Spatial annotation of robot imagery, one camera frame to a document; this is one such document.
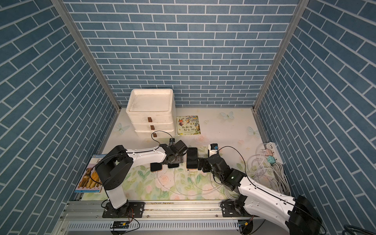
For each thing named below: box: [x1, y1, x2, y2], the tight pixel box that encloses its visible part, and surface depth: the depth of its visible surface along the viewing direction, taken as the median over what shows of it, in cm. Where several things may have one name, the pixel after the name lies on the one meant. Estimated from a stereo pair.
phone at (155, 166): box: [150, 162, 163, 172], surface depth 89 cm
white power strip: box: [265, 141, 284, 165], surface depth 96 cm
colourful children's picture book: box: [176, 115, 201, 136], surface depth 111 cm
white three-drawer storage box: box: [125, 88, 176, 139], surface depth 93 cm
